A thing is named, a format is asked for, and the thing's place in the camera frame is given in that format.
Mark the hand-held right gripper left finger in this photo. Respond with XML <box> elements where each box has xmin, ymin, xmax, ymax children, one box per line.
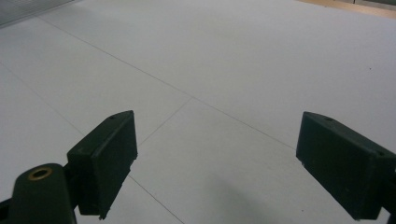
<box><xmin>66</xmin><ymin>109</ymin><xmax>138</xmax><ymax>220</ymax></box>

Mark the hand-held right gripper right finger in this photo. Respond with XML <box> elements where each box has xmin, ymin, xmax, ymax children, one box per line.
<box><xmin>295</xmin><ymin>111</ymin><xmax>396</xmax><ymax>221</ymax></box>

